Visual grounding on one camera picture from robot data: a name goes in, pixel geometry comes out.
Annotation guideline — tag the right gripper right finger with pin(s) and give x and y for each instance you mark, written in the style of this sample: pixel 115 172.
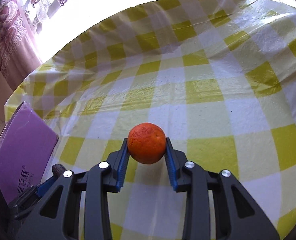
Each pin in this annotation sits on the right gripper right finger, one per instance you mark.
pixel 237 214

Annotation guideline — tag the brown patterned curtain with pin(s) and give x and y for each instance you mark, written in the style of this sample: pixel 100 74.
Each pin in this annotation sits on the brown patterned curtain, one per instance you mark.
pixel 17 49

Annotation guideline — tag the yellow checkered tablecloth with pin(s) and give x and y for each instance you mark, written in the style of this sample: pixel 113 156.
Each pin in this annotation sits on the yellow checkered tablecloth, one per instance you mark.
pixel 218 76

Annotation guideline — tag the dark brown round fruit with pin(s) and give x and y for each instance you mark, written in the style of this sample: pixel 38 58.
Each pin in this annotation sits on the dark brown round fruit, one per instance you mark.
pixel 58 170

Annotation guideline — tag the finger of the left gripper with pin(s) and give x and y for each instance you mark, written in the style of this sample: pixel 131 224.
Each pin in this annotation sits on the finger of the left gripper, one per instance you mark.
pixel 31 196

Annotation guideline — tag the purple white cardboard box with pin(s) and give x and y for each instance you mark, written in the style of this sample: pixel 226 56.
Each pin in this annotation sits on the purple white cardboard box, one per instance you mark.
pixel 26 144

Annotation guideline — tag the red-orange rough orange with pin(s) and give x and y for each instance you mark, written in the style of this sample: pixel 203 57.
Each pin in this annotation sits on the red-orange rough orange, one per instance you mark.
pixel 146 143

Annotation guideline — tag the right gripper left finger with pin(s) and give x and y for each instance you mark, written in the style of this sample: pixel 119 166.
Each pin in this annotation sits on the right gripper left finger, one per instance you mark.
pixel 56 215

